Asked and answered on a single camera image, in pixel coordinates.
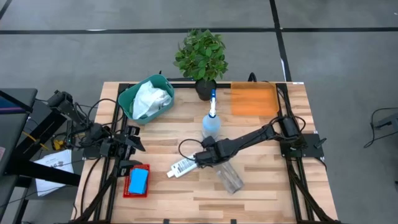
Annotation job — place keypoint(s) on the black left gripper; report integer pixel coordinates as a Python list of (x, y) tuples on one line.
[(115, 147)]

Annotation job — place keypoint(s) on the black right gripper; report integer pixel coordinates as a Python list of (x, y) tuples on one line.
[(214, 154)]

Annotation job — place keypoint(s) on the rectangular blue sponge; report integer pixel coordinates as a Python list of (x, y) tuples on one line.
[(138, 182)]

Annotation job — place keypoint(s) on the white spray bottle blue nozzle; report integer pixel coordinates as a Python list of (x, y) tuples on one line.
[(211, 124)]

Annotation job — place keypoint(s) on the clear plastic spray bottle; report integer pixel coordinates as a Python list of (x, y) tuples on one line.
[(231, 180)]

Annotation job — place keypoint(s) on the white squeeze tube bottle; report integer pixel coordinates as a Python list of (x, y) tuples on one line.
[(180, 168)]

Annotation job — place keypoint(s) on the white cloth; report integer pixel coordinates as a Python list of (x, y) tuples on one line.
[(149, 99)]

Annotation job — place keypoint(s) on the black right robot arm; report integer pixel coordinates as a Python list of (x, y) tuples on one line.
[(248, 140)]

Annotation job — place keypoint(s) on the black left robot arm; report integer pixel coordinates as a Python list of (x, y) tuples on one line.
[(66, 104)]

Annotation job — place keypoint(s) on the red plastic basket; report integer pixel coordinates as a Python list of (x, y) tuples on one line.
[(125, 186)]

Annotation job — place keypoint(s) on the teal plastic bin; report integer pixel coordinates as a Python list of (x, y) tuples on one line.
[(124, 99)]

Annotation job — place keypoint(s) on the orange translucent tray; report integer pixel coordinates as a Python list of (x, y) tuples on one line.
[(255, 99)]

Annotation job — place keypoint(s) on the white paper sheet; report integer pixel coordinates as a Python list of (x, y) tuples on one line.
[(54, 161)]

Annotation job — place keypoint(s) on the potted green plant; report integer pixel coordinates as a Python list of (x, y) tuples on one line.
[(202, 56)]

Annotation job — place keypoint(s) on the black desk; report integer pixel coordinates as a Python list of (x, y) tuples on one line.
[(12, 130)]

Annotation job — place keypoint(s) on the black aluminium rig frame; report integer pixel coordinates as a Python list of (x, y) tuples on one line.
[(183, 84)]

